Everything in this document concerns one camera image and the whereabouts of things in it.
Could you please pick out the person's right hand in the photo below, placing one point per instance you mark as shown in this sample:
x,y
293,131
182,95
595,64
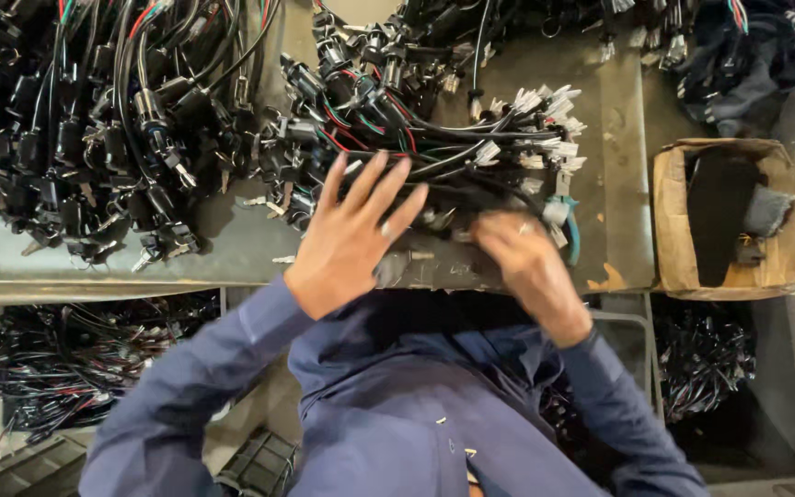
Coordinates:
x,y
542,283

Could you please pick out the person's left hand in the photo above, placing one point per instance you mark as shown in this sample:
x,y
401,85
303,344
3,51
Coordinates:
x,y
342,255

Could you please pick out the person's right fingers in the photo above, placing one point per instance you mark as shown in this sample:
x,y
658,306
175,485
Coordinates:
x,y
504,238

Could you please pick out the grey plastic crate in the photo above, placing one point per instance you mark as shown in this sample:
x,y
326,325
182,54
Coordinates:
x,y
635,345

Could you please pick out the brown cardboard box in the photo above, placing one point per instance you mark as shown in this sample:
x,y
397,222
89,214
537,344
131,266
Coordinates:
x,y
673,228

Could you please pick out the person's blue shirt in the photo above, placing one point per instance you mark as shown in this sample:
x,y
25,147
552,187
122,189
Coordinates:
x,y
404,414

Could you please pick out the small silver key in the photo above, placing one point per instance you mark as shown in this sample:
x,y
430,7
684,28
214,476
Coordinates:
x,y
283,259

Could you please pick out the grey cloth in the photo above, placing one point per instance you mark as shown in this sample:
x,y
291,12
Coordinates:
x,y
769,210

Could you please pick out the dark striped cloth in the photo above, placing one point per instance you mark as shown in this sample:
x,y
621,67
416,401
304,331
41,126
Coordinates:
x,y
742,62

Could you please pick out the black plastic crate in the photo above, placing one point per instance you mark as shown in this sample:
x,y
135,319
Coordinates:
x,y
259,466
25,469

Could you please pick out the large pile of black switches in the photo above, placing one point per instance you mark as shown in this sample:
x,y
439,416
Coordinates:
x,y
94,124

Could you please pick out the heap of switch harnesses with keys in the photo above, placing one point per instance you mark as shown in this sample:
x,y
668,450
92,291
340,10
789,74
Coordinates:
x,y
508,21

